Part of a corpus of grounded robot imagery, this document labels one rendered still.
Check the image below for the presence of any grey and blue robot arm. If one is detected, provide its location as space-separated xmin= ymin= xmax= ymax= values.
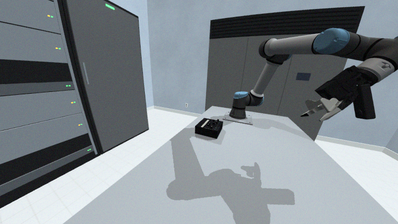
xmin=229 ymin=28 xmax=398 ymax=120

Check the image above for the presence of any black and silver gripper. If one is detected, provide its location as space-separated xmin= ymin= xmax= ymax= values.
xmin=301 ymin=65 xmax=378 ymax=121

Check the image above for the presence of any black lighting desk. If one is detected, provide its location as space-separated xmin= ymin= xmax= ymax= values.
xmin=195 ymin=118 xmax=223 ymax=139

